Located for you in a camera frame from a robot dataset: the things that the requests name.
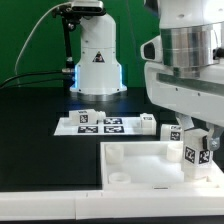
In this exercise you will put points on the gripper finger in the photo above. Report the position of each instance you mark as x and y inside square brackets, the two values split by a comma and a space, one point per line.
[214, 136]
[184, 121]

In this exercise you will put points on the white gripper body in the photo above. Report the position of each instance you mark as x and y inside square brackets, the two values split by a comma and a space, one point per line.
[201, 98]

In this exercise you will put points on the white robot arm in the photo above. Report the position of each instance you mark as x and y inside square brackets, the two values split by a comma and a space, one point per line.
[184, 64]

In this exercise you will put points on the white square tabletop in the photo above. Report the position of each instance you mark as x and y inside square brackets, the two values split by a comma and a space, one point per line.
[147, 165]

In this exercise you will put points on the white marker base sheet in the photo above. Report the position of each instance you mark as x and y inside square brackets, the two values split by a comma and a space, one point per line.
[110, 126]

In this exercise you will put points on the white L-shaped obstacle fence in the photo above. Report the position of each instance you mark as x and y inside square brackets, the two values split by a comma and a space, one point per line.
[197, 198]

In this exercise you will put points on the silver camera on stand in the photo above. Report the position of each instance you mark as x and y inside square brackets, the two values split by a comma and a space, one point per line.
[87, 6]

